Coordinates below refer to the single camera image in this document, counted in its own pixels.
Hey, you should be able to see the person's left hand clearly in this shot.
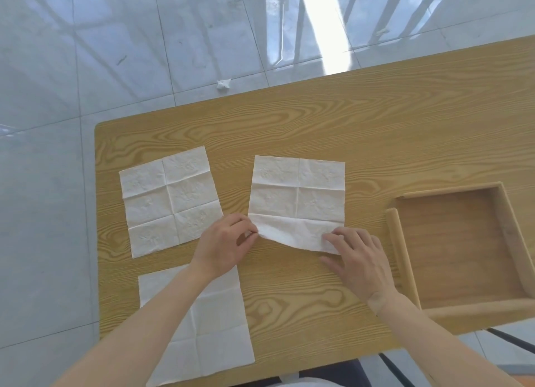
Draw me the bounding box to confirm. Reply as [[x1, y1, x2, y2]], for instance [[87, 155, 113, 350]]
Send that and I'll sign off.
[[189, 213, 260, 281]]

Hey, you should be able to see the person's right hand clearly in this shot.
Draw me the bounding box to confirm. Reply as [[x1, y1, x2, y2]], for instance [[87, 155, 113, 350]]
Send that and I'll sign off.
[[319, 226, 398, 307]]

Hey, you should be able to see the white paper napkin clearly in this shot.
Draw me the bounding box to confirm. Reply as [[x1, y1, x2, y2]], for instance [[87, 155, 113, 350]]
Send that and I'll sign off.
[[119, 146, 225, 259], [247, 155, 346, 256], [138, 263, 256, 387]]

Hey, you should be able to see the person's right forearm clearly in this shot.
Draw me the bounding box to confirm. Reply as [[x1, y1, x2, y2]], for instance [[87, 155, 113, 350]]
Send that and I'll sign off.
[[374, 290, 517, 387]]

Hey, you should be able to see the person's left forearm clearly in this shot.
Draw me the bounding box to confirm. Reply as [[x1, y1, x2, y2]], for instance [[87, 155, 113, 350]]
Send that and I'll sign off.
[[49, 262, 235, 387]]

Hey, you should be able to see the square wooden tray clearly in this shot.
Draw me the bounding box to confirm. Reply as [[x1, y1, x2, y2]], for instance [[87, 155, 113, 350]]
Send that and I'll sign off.
[[386, 182, 535, 321]]

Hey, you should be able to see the black striped rug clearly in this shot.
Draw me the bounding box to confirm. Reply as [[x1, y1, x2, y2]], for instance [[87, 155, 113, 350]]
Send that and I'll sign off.
[[377, 327, 535, 387]]

